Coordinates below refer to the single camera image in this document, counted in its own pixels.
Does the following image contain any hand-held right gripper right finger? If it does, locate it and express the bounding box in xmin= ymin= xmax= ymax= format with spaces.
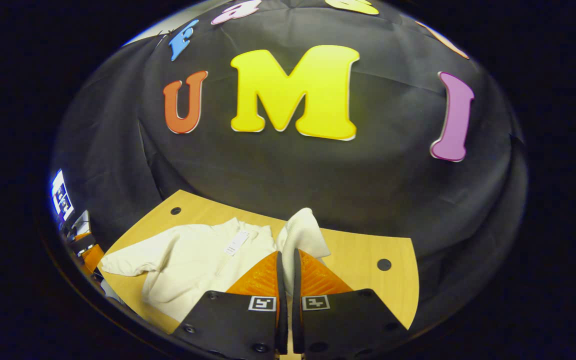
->
xmin=292 ymin=248 xmax=409 ymax=360

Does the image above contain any cream white sweatshirt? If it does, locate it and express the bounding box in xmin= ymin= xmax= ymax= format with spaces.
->
xmin=99 ymin=207 xmax=331 ymax=323

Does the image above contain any black backdrop cloth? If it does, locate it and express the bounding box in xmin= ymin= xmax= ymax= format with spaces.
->
xmin=50 ymin=0 xmax=529 ymax=331

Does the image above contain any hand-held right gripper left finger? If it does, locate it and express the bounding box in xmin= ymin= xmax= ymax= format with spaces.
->
xmin=173 ymin=250 xmax=289 ymax=360

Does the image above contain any white side desk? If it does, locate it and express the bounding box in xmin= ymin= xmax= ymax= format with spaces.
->
xmin=67 ymin=210 xmax=93 ymax=245

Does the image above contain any computer monitor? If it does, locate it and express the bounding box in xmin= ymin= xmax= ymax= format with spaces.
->
xmin=50 ymin=169 xmax=75 ymax=222

